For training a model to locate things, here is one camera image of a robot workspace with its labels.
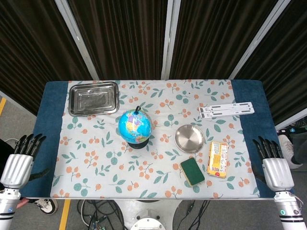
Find green yellow scrubbing sponge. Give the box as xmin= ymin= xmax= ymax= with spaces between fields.
xmin=180 ymin=157 xmax=206 ymax=187

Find rectangular stainless steel tray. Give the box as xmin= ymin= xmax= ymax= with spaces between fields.
xmin=68 ymin=81 xmax=120 ymax=117

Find small blue desk globe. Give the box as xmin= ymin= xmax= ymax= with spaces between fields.
xmin=118 ymin=105 xmax=153 ymax=151

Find floral print tablecloth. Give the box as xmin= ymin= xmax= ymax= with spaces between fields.
xmin=50 ymin=80 xmax=260 ymax=199

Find white folding laptop stand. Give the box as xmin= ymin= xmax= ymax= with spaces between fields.
xmin=198 ymin=102 xmax=255 ymax=119

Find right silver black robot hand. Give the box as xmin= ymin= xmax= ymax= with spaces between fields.
xmin=250 ymin=136 xmax=295 ymax=192

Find dark brown curtain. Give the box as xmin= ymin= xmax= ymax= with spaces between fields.
xmin=0 ymin=0 xmax=307 ymax=125

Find round stainless steel plate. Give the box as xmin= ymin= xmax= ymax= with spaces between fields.
xmin=174 ymin=124 xmax=205 ymax=154

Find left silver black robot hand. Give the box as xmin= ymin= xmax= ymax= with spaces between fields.
xmin=0 ymin=133 xmax=51 ymax=190

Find black cable bundle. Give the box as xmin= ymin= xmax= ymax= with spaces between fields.
xmin=76 ymin=200 xmax=131 ymax=230

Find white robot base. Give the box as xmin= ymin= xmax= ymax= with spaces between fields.
xmin=115 ymin=200 xmax=183 ymax=230

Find blue table cover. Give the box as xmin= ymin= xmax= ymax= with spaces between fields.
xmin=19 ymin=80 xmax=295 ymax=199

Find yellow snack packet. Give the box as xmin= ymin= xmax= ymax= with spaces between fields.
xmin=206 ymin=141 xmax=229 ymax=179

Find black white sneaker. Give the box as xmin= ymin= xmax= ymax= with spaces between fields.
xmin=33 ymin=198 xmax=59 ymax=215

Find white aluminium frame post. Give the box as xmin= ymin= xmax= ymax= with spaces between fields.
xmin=229 ymin=0 xmax=292 ymax=80
xmin=161 ymin=0 xmax=181 ymax=81
xmin=54 ymin=0 xmax=100 ymax=81

